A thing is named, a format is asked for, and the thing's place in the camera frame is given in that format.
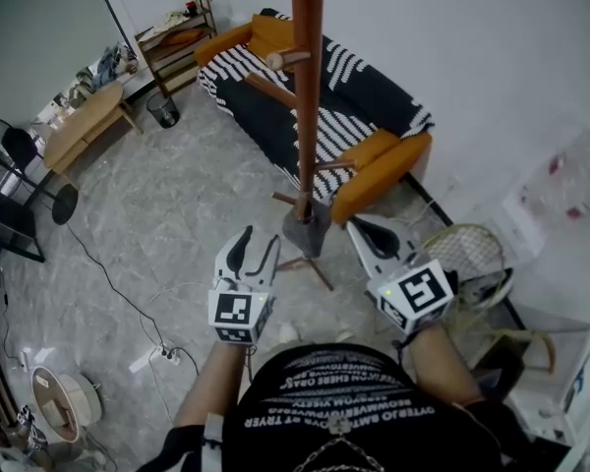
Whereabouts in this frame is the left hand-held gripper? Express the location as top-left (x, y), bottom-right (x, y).
top-left (206, 223), bottom-right (282, 348)

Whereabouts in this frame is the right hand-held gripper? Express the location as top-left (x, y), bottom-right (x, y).
top-left (345, 215), bottom-right (456, 336)

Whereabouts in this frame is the grey cloth garment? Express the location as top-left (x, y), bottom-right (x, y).
top-left (280, 198), bottom-right (333, 260)

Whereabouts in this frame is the wooden coat stand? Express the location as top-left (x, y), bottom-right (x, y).
top-left (245, 0), bottom-right (361, 293)

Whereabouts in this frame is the person's left forearm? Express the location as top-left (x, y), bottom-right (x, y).
top-left (173, 339), bottom-right (257, 435)

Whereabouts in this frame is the person's right forearm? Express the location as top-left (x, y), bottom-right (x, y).
top-left (406, 323), bottom-right (486, 410)

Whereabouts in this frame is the wooden shelf unit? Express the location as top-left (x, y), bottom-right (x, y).
top-left (134, 0), bottom-right (219, 99)

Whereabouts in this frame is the orange sofa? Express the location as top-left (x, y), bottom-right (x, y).
top-left (194, 7), bottom-right (434, 225)

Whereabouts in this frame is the white power strip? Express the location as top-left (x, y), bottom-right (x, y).
top-left (148, 344), bottom-right (183, 367)

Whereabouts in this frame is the person's black printed shirt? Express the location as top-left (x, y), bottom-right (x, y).
top-left (137, 342), bottom-right (576, 472)

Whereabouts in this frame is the black white striped blanket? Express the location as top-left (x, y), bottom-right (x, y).
top-left (198, 7), bottom-right (437, 201)

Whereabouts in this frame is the black mesh trash bin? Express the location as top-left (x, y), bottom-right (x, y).
top-left (145, 90), bottom-right (181, 130)

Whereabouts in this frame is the black standing fan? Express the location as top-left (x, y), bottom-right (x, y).
top-left (0, 117), bottom-right (80, 226)

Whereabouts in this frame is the round wooden box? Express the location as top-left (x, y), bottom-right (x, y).
top-left (29, 365), bottom-right (104, 444)

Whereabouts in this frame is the white storage box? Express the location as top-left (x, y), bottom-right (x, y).
top-left (471, 305), bottom-right (590, 415)

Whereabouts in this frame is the oval wooden table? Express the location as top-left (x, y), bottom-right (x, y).
top-left (42, 82), bottom-right (145, 176)

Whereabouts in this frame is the orange cushion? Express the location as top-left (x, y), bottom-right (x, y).
top-left (248, 13), bottom-right (299, 73)

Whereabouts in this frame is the black cloth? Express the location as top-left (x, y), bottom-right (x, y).
top-left (0, 126), bottom-right (39, 170)

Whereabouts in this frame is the black floor cable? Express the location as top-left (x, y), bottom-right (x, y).
top-left (64, 221), bottom-right (168, 351)

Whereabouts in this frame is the metal chain necklace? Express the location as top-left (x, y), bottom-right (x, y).
top-left (294, 418), bottom-right (385, 472)

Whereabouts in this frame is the black frame stand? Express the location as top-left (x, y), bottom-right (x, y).
top-left (0, 179), bottom-right (46, 265)

